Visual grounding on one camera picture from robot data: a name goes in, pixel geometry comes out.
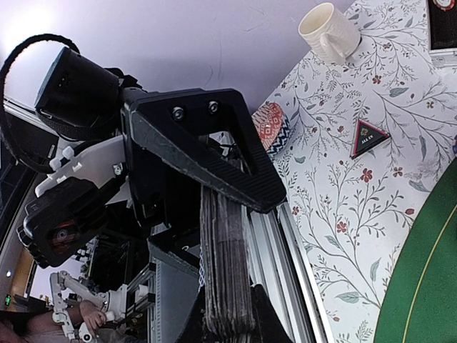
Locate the white ceramic mug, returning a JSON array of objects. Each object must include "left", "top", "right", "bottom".
[{"left": 298, "top": 2, "right": 361, "bottom": 65}]

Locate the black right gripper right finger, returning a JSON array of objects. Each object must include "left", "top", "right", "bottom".
[{"left": 251, "top": 284, "right": 292, "bottom": 343}]

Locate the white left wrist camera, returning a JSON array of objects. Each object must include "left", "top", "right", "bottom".
[{"left": 17, "top": 136, "right": 131, "bottom": 269}]

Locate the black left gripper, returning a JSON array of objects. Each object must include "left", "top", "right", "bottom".
[{"left": 121, "top": 87, "right": 286, "bottom": 232}]

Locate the left poker chip stack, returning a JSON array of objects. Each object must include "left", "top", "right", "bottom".
[{"left": 432, "top": 0, "right": 456, "bottom": 11}]

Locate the aluminium poker chip case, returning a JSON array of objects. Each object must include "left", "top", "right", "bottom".
[{"left": 426, "top": 0, "right": 456, "bottom": 68}]

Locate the person in background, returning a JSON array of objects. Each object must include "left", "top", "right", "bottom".
[{"left": 1, "top": 301, "right": 107, "bottom": 342}]

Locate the aluminium front rail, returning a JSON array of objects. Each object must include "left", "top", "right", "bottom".
[{"left": 243, "top": 203, "right": 333, "bottom": 342}]

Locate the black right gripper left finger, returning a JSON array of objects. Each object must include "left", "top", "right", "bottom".
[{"left": 178, "top": 289, "right": 206, "bottom": 343}]

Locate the black triangular card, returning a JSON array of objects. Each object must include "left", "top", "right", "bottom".
[{"left": 350, "top": 119, "right": 391, "bottom": 159}]

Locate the red patterned bowl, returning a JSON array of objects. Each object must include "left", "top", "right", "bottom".
[{"left": 251, "top": 102, "right": 291, "bottom": 159}]

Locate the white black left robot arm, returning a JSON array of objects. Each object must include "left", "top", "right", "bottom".
[{"left": 1, "top": 34, "right": 286, "bottom": 223}]

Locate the round green poker mat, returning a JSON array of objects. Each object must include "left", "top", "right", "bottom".
[{"left": 373, "top": 162, "right": 456, "bottom": 343}]

